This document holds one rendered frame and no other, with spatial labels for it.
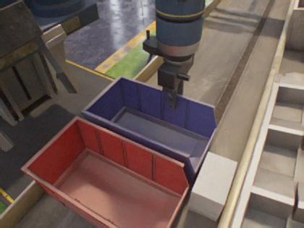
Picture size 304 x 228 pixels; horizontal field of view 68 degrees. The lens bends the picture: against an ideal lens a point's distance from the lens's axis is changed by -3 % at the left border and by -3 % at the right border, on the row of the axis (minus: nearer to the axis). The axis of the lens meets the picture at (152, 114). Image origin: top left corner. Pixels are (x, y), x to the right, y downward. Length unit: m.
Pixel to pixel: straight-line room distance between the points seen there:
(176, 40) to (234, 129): 0.41
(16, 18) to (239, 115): 0.72
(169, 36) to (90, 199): 0.46
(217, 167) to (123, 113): 0.39
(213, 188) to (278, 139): 0.19
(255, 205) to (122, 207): 0.33
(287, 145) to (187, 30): 0.34
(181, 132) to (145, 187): 0.22
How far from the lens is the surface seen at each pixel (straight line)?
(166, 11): 0.51
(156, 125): 0.79
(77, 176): 0.71
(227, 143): 0.77
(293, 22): 1.30
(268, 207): 0.49
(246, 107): 0.91
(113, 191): 0.67
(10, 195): 1.29
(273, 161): 0.58
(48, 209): 0.70
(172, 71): 0.56
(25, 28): 0.36
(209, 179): 0.57
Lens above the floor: 1.34
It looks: 45 degrees down
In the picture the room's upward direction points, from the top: 2 degrees counter-clockwise
